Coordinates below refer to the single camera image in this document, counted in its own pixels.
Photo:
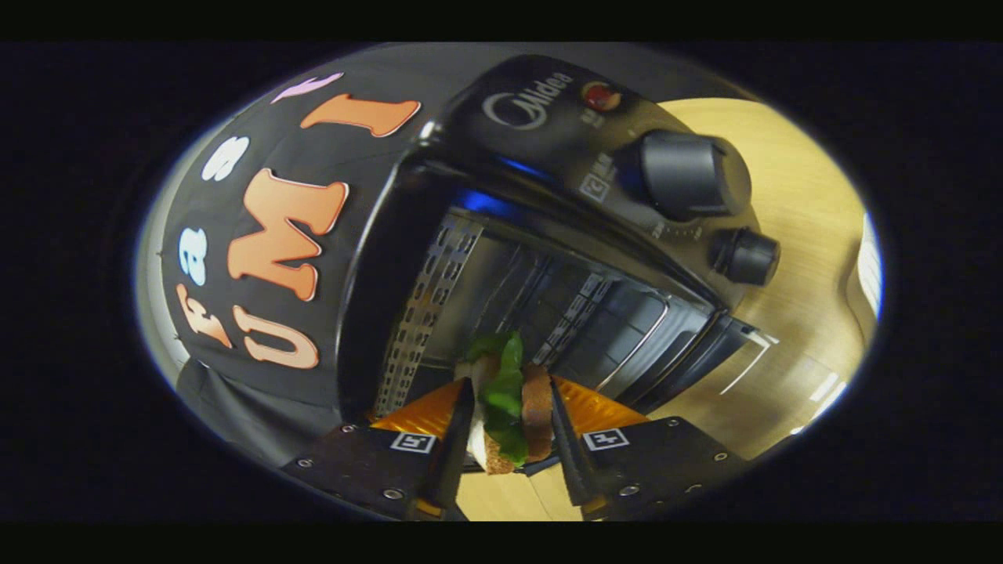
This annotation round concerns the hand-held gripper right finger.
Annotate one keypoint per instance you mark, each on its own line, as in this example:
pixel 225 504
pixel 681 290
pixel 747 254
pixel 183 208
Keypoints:
pixel 568 446

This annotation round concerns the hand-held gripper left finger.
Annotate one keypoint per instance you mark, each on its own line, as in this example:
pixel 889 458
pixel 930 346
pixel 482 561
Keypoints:
pixel 458 446

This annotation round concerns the toast sandwich with lettuce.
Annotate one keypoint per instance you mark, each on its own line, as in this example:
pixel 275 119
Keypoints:
pixel 505 392

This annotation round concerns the black toaster oven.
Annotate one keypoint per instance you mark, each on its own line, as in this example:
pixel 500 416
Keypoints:
pixel 548 133

